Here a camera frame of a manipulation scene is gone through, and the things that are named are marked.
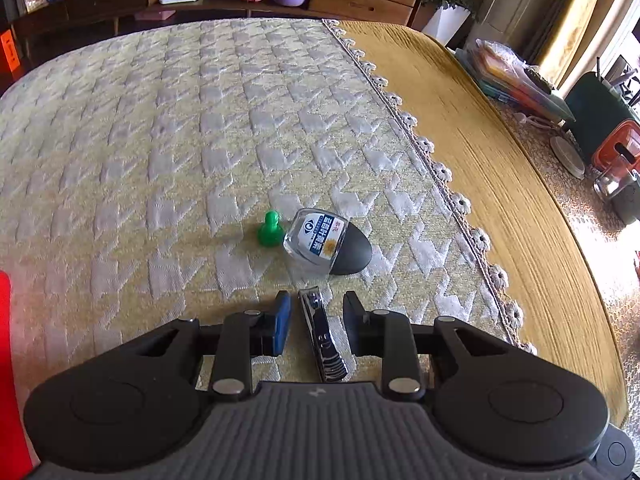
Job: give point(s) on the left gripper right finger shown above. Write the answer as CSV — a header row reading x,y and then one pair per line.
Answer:
x,y
364,329

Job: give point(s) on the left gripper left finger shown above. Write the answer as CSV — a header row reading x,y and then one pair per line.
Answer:
x,y
273,325

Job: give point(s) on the silver nail clipper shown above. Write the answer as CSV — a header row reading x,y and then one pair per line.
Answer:
x,y
330,364

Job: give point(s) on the green pawn piece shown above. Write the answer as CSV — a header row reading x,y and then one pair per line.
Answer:
x,y
270,233

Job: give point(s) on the quilted cream yellow mat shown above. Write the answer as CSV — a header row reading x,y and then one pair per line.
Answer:
x,y
136,172

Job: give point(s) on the mustard yellow table runner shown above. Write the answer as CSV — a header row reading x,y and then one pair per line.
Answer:
x,y
564,314

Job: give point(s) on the stack of folders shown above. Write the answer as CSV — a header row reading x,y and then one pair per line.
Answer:
x,y
503,76

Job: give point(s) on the red tin box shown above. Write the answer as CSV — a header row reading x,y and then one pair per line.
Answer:
x,y
15,459

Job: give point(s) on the green orange storage box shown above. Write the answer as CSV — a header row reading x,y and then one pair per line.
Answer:
x,y
602,120

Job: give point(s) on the long wooden tv cabinet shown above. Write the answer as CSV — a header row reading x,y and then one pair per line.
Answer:
x,y
64,14

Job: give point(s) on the orange gift box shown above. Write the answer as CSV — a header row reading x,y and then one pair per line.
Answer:
x,y
9,58

